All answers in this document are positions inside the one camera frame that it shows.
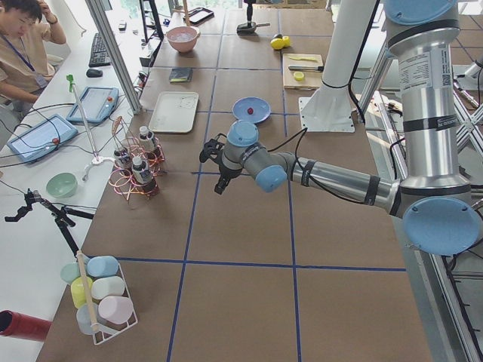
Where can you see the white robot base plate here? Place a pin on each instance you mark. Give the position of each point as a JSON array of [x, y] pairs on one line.
[[327, 110]]

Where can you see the metal handled knife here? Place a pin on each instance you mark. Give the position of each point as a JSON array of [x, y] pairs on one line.
[[306, 68]]

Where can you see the wooden cutting board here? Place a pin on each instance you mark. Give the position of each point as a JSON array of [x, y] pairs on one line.
[[312, 80]]

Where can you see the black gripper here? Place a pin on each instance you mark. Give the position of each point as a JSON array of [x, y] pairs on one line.
[[249, 10], [227, 173]]

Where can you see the lemon half slice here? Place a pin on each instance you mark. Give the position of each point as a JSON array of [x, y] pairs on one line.
[[299, 76]]

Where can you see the dark tea bottle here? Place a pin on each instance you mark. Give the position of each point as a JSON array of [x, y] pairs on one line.
[[149, 143], [123, 160], [143, 176]]

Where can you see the blue teach pendant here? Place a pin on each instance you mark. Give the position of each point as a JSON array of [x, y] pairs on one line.
[[98, 103], [42, 139]]

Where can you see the black computer mouse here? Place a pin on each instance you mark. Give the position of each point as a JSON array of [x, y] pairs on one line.
[[94, 73]]

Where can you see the pink bowl of ice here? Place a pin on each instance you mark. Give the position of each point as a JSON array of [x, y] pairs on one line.
[[183, 38]]

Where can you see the dark tea bottle left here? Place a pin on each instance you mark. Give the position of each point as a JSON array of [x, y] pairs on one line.
[[143, 176]]

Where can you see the blue round plate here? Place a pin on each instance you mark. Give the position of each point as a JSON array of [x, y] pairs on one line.
[[262, 109]]

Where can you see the blue teach pendant far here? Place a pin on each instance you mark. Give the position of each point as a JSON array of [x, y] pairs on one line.
[[98, 103]]

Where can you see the dark tea bottle back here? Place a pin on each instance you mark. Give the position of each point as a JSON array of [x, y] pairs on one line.
[[123, 160]]

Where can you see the small yellow lemon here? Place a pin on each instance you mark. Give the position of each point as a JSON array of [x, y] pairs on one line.
[[287, 41]]

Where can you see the aluminium frame post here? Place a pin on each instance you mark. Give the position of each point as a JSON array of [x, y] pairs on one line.
[[103, 26]]

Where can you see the large yellow lemon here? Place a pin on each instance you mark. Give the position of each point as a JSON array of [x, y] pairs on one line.
[[277, 44]]

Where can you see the dark tea bottle right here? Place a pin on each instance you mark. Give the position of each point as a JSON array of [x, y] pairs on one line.
[[149, 143]]

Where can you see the black keyboard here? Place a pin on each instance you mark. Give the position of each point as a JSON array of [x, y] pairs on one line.
[[99, 55]]

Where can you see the cream bear tray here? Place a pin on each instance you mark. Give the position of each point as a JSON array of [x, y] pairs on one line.
[[174, 112]]

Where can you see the white wire cup rack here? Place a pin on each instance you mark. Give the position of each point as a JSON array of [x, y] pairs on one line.
[[100, 294]]

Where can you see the metal ice scoop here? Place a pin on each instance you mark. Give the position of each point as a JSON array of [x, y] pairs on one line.
[[249, 27]]

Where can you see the copper wire bottle rack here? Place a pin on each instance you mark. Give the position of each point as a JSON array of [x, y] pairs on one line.
[[126, 186]]

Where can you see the red cylinder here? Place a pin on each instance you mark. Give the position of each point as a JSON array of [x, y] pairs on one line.
[[23, 326]]

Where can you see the white robot column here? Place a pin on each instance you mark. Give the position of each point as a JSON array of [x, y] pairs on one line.
[[357, 38]]

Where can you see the grey folded cloth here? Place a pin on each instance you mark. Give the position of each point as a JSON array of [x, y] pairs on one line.
[[181, 75]]

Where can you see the green bowl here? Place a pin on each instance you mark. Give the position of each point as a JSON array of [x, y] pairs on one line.
[[63, 185]]

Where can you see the yellow plastic knife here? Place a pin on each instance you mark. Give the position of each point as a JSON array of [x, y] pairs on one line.
[[312, 59]]

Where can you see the seated person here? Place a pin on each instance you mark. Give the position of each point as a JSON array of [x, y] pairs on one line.
[[25, 28]]

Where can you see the blue teach pendant near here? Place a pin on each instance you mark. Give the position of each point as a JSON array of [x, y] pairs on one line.
[[42, 139]]

